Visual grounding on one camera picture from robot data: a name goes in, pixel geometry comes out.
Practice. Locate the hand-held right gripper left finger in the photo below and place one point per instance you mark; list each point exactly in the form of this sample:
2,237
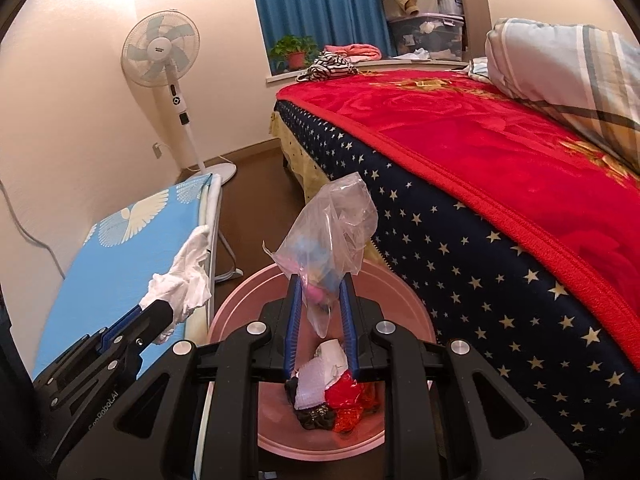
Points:
292,330

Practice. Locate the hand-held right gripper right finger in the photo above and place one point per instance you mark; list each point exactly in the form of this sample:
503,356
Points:
350,330

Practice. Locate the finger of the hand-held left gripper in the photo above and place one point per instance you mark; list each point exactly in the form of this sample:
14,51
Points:
157,317
125,321

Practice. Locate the white paper carton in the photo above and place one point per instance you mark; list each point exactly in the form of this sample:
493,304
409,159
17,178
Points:
332,355

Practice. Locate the white tissue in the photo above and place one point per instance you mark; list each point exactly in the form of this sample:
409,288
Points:
185,280

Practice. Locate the glossy red packet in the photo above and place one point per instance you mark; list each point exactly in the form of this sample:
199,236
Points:
345,395

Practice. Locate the black-gold patterned cloth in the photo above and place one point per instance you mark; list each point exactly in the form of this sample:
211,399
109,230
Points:
317,417

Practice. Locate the clear plastic bag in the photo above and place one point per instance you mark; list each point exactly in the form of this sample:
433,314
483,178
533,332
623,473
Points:
325,230

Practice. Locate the pink plastic bin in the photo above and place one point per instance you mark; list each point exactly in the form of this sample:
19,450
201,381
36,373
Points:
300,447

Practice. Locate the blue feather-print mat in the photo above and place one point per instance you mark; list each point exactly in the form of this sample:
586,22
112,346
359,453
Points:
100,270

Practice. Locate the navy star-print blanket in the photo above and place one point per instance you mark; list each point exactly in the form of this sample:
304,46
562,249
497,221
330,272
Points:
475,310

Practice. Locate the white folding table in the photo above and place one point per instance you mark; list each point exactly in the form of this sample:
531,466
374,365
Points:
218,195

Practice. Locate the yellow star-print bed sheet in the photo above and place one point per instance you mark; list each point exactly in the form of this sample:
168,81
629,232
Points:
300,160

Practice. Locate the red floral blanket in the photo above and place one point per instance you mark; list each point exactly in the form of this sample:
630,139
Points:
475,135

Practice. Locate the white window sill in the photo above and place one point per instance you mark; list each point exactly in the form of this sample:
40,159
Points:
280,78

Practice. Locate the striped black-white cloth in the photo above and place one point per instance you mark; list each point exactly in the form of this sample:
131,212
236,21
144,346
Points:
327,69

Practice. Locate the potted green plant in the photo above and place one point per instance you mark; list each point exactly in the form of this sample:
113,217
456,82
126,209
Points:
294,55

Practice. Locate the pink cloth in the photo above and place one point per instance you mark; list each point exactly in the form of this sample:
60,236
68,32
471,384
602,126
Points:
355,52

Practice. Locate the white-blue crumpled cloth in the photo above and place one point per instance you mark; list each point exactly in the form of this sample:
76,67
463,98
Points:
480,69

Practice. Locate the large clear storage box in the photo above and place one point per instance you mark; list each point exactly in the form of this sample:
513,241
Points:
425,35

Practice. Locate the blue curtain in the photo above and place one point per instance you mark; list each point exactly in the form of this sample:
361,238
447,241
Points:
325,5

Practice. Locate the plaid pillow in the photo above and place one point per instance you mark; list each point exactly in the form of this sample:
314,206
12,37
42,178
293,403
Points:
565,70

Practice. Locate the small clear storage box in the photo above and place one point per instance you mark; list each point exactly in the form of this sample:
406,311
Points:
450,5

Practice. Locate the white wall socket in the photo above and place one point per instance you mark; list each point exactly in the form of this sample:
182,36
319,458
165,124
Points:
157,151

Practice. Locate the white pedestal fan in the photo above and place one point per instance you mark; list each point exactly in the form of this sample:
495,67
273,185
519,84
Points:
160,50

